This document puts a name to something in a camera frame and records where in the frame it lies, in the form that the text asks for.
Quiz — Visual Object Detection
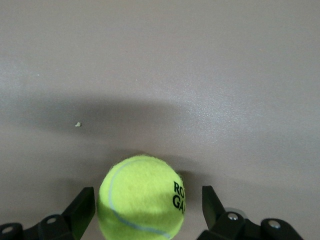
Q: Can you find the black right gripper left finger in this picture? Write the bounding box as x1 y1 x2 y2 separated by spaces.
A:
0 186 96 240

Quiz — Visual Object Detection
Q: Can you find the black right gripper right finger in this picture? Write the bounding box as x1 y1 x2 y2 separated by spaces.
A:
197 185 304 240

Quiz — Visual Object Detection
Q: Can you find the yellow-green tennis ball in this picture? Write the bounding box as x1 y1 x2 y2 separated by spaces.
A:
96 154 187 240

